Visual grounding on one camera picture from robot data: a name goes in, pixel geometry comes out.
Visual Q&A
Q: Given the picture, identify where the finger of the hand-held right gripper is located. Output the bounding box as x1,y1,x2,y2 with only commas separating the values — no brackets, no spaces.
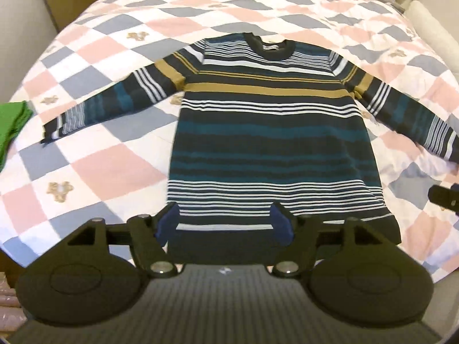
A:
428,183,459,216

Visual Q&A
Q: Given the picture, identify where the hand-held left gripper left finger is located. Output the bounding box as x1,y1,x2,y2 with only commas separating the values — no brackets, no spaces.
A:
65,204,180,279

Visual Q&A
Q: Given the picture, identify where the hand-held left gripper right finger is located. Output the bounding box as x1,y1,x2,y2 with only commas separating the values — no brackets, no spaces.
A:
270,202,391,278

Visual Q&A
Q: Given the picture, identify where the dark striped sweater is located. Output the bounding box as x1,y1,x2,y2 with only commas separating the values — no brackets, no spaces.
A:
41,32,459,248

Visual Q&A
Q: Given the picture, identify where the pink blue checkered quilt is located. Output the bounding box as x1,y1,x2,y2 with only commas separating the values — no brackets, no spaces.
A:
0,0,459,287

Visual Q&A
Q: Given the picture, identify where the cream padded headboard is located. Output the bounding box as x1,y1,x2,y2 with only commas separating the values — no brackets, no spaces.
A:
404,0,459,77

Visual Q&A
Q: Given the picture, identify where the green towel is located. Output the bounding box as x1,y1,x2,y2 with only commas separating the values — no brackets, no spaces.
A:
0,101,34,171

